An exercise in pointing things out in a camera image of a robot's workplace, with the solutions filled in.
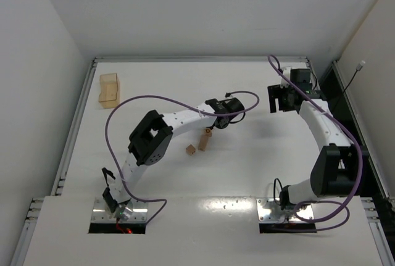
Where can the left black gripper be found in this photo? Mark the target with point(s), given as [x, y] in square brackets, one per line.
[220, 123]

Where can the amber transparent plastic container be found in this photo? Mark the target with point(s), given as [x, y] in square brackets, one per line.
[109, 96]

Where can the black wall cable white plug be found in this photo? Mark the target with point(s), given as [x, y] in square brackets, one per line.
[359, 67]

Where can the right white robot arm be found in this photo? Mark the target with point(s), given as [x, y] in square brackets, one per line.
[338, 170]

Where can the wooden block stack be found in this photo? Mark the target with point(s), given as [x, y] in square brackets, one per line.
[203, 142]

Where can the wooden block letter D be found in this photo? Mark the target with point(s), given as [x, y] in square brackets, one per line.
[208, 132]

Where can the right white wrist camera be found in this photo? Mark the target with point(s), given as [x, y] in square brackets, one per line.
[286, 71]

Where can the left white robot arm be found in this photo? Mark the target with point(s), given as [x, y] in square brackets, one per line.
[150, 139]

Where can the metal base plate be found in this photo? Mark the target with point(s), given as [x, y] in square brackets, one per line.
[133, 212]
[270, 213]

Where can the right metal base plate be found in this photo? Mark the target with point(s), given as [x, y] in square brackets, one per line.
[270, 213]

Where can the small wooden cube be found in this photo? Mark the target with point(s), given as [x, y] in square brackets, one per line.
[190, 150]

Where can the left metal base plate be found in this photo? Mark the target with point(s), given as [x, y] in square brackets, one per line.
[133, 212]

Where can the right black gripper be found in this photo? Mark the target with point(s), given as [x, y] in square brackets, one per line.
[278, 98]

